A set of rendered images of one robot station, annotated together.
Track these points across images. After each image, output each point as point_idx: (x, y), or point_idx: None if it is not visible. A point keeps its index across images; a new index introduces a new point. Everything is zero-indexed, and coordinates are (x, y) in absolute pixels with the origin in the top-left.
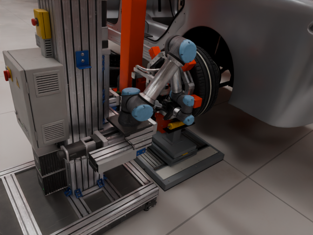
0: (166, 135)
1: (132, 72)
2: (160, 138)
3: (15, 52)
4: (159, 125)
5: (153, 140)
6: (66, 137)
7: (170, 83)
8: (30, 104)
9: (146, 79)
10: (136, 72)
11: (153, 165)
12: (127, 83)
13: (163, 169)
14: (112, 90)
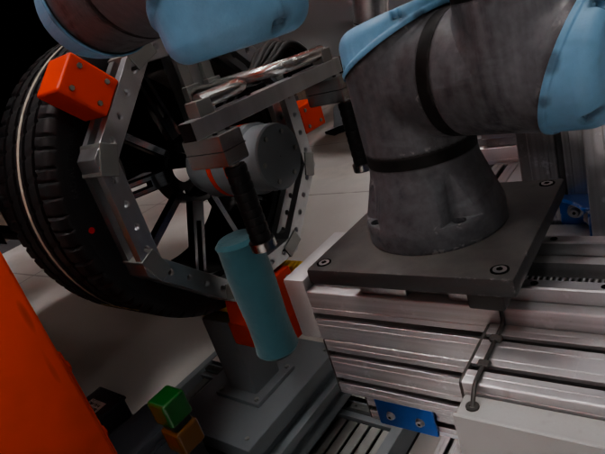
0: (254, 387)
1: (227, 136)
2: (267, 408)
3: None
4: (290, 315)
5: (272, 439)
6: None
7: (381, 3)
8: None
9: (134, 232)
10: (221, 131)
11: (371, 435)
12: (70, 382)
13: None
14: (298, 269)
